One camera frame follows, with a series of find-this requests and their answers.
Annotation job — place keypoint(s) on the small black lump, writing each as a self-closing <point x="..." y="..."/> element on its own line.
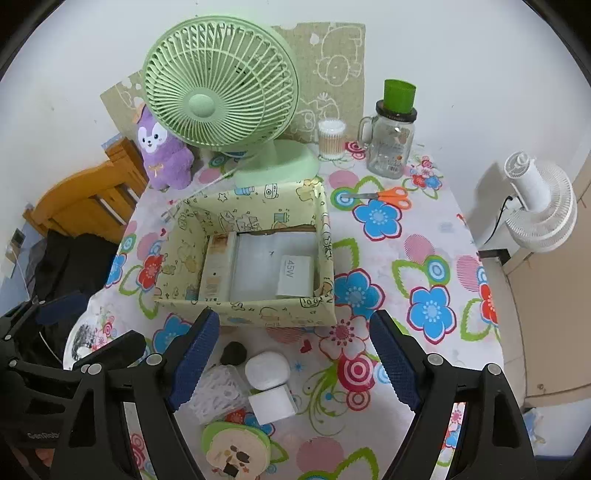
<point x="233" y="353"/>

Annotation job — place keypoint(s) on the glass jar mug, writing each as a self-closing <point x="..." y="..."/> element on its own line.
<point x="388" y="147"/>

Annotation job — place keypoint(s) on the round hedgehog print coaster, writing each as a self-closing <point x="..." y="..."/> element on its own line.
<point x="235" y="452"/>

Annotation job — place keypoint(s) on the white rectangular box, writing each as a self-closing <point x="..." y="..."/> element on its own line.
<point x="295" y="277"/>

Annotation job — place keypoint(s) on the cartoon print cardboard sheet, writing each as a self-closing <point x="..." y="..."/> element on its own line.
<point x="332" y="60"/>

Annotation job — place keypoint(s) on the orange scissors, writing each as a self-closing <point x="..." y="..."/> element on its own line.
<point x="392" y="196"/>

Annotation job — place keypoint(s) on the wooden chair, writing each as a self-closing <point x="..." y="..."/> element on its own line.
<point x="74" y="194"/>

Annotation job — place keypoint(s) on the white round earbuds case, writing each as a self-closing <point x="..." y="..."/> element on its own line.
<point x="268" y="369"/>

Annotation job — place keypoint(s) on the purple plush toy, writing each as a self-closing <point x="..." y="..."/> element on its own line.
<point x="166" y="159"/>

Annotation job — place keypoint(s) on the black cloth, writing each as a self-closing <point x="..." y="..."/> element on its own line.
<point x="69" y="267"/>

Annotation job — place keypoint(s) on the white floor fan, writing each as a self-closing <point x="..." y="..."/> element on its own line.
<point x="535" y="184"/>

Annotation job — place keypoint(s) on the green desk fan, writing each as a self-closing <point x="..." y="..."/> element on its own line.
<point x="203" y="104"/>

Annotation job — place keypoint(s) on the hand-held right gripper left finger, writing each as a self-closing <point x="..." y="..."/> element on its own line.
<point x="194" y="360"/>

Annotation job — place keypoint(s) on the brown and white carton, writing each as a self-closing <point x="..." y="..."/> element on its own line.
<point x="214" y="272"/>

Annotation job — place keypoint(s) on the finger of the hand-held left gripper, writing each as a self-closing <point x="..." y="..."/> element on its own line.
<point x="62" y="308"/>
<point x="115" y="348"/>

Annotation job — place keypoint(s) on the green plastic cup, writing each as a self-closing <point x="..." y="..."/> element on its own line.
<point x="399" y="94"/>

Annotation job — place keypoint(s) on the white cube charger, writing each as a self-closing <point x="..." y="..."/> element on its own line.
<point x="272" y="405"/>

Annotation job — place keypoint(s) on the cotton swab container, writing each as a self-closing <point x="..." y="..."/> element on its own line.
<point x="332" y="141"/>

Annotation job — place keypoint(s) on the cartoon print storage box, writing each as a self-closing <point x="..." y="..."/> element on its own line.
<point x="258" y="316"/>

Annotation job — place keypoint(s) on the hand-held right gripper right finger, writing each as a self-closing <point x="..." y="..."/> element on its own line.
<point x="397" y="364"/>

